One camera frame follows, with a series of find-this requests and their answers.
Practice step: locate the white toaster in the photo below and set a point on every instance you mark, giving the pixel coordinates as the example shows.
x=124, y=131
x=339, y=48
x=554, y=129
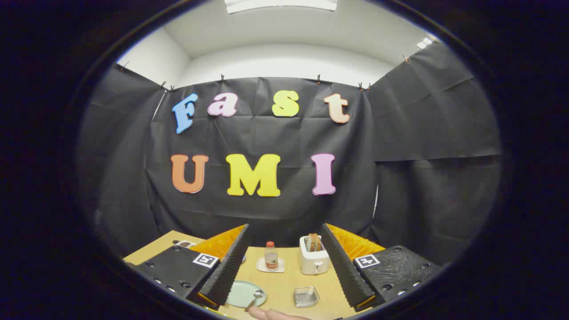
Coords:
x=313, y=262

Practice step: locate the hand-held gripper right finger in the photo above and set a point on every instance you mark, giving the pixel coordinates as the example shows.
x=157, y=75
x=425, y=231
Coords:
x=344, y=266

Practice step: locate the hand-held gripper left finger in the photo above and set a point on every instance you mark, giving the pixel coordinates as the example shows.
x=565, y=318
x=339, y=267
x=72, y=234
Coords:
x=229, y=266

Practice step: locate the red capped water bottle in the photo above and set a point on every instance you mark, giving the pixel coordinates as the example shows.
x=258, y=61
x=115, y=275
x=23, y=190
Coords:
x=271, y=258

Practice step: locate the white square coaster tray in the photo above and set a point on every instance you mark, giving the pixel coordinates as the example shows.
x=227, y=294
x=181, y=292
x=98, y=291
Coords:
x=262, y=266

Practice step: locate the row of cloth clips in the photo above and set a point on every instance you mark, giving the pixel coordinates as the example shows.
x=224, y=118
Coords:
x=318, y=79

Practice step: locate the white divided seasoning dish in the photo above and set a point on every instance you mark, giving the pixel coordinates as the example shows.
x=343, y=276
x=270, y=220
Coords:
x=184, y=243

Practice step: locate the ceiling light panel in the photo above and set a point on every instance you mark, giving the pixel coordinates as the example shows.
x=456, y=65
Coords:
x=280, y=4

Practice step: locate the pale green round plate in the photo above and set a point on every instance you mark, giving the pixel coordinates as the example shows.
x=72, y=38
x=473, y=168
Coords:
x=240, y=293

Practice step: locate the black backdrop cloth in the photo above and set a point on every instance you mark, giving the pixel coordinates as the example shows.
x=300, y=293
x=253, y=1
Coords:
x=409, y=133

